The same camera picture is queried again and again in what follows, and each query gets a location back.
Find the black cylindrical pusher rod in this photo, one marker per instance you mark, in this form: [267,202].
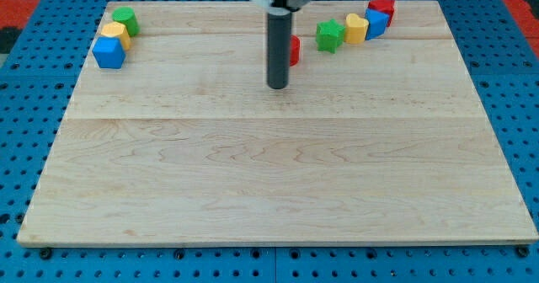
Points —
[278,47]

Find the red circle block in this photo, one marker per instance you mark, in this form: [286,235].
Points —
[295,50]

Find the green star block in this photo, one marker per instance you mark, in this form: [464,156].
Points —
[329,35]

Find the red star block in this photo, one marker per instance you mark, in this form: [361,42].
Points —
[384,6]

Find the yellow heart block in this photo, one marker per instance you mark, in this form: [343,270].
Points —
[355,29]

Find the blue cube block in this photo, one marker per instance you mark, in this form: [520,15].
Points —
[377,23]

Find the green cylinder block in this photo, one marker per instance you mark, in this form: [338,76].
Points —
[127,17]

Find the yellow hexagon block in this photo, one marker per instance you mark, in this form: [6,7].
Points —
[119,31]

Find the light wooden board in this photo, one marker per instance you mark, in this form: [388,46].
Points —
[384,143]

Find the blue pentagon block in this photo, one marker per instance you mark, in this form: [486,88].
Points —
[108,53]

